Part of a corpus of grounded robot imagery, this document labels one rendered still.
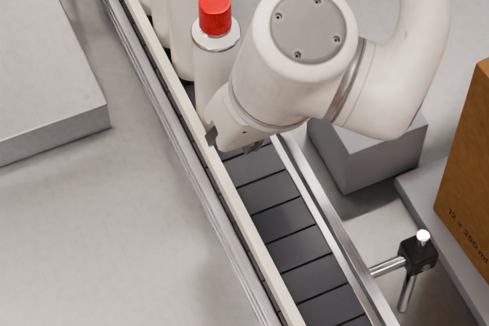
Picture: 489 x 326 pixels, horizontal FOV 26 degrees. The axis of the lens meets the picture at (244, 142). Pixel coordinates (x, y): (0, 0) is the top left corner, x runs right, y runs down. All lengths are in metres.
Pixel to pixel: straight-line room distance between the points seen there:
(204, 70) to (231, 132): 0.15
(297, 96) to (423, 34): 0.11
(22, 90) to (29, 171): 0.10
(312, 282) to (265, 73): 0.35
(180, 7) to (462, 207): 0.37
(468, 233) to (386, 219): 0.11
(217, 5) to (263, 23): 0.25
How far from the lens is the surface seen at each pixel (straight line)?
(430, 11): 0.84
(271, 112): 0.90
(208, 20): 1.06
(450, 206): 1.17
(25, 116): 1.25
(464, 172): 1.10
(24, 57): 1.30
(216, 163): 1.15
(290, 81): 0.81
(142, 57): 1.29
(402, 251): 1.05
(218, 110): 0.98
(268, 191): 1.17
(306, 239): 1.14
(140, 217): 1.22
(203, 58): 1.10
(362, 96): 0.85
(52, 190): 1.25
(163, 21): 1.25
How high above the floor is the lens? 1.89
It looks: 57 degrees down
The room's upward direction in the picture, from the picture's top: straight up
